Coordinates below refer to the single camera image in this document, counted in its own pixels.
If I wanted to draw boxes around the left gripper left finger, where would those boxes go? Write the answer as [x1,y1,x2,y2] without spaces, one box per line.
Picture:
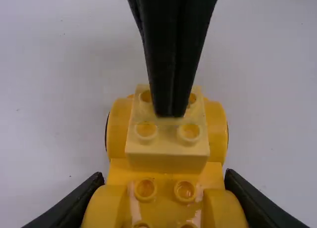
[23,172,105,228]

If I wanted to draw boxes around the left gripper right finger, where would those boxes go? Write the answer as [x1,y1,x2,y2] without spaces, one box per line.
[224,168,315,228]

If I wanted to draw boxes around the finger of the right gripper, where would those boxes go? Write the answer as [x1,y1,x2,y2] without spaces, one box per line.
[123,0,178,119]
[173,0,219,118]

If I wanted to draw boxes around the yellow toy car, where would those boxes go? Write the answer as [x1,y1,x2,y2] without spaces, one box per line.
[82,84,248,228]

